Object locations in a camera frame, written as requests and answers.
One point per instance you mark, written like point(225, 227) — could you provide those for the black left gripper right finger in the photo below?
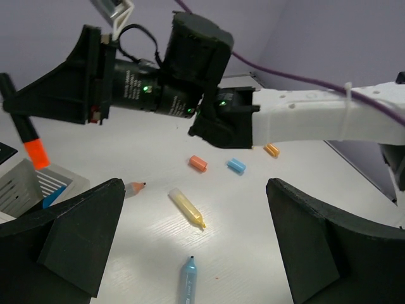
point(332, 256)

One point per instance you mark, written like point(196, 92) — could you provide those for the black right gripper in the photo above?
point(195, 59)

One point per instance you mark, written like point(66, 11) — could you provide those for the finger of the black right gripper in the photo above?
point(64, 92)

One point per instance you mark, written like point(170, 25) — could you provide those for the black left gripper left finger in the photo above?
point(59, 254)

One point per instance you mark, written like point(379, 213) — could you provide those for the black highlighter orange cap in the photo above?
point(25, 128)

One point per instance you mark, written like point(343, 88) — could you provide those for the light blue marker cap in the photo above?
point(236, 165)

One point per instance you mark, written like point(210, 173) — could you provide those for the light blue marker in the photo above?
point(188, 282)

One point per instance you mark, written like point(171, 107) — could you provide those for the white slotted organizer box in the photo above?
point(22, 187)

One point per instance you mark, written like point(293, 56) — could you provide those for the orange marker cap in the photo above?
point(198, 163)

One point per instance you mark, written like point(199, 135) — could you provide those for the black slotted organizer box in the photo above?
point(6, 152)

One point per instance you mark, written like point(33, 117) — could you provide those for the orange-tipped clear marker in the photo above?
point(133, 188)

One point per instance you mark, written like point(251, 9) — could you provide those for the amber marker cap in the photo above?
point(272, 150)

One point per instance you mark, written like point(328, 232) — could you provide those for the yellow uncapped marker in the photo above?
point(186, 207)

